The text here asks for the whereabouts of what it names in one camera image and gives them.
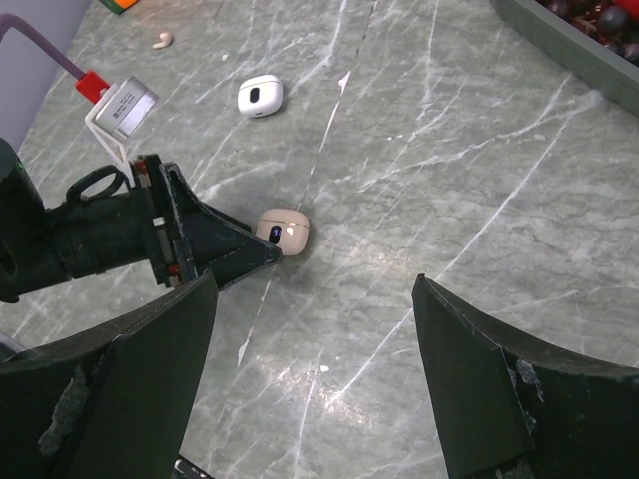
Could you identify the white earbud charging case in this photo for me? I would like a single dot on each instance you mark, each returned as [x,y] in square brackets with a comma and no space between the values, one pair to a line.
[260,96]

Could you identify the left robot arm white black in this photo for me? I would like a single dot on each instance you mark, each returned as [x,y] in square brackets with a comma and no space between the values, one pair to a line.
[27,260]

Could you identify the orange juice carton left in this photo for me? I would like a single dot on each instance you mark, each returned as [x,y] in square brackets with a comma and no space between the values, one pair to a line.
[118,7]

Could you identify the dark grey fruit tray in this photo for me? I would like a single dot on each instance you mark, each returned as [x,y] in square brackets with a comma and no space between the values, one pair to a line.
[601,69]

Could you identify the purple grape bunch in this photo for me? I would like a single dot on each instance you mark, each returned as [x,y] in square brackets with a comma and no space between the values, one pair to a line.
[613,24]

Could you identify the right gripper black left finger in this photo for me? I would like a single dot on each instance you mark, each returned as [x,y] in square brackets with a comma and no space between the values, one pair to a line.
[112,401]

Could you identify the beige earbud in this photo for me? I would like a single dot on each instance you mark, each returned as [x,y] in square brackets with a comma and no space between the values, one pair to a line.
[165,40]

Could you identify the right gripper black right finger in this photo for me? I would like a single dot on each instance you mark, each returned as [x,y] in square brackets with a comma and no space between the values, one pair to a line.
[509,405]

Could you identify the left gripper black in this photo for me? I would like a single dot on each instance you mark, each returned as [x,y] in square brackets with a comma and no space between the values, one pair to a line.
[108,221]

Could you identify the beige earbud charging case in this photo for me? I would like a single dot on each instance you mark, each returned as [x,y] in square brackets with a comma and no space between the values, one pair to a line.
[289,230]

